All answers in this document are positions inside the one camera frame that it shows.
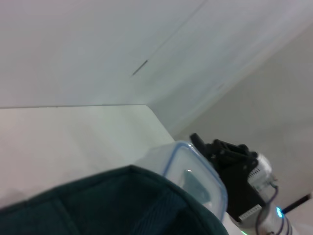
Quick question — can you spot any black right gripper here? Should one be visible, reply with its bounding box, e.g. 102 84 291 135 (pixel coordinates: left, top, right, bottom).
189 133 268 221

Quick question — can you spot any clear box with blue seal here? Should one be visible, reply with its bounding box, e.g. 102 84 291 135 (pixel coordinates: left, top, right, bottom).
133 141 228 222

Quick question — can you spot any dark teal lunch bag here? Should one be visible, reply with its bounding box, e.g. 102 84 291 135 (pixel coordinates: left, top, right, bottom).
0 165 228 235

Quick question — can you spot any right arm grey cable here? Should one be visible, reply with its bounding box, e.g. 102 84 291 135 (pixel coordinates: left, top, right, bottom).
255 178 279 235

